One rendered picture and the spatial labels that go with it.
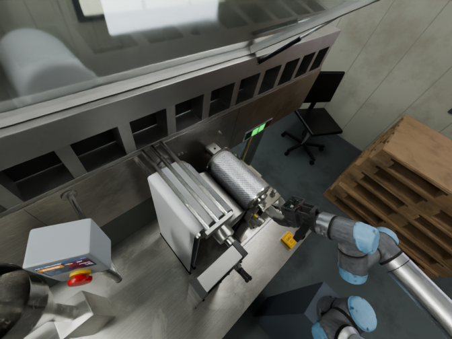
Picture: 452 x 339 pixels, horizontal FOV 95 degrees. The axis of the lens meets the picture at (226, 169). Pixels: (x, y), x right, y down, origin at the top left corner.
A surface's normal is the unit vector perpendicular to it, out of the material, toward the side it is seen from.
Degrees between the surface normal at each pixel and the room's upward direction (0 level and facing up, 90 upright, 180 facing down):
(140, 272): 0
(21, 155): 90
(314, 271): 0
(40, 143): 90
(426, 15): 90
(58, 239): 0
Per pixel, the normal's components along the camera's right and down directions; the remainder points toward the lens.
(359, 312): 0.28, -0.61
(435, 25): -0.71, 0.49
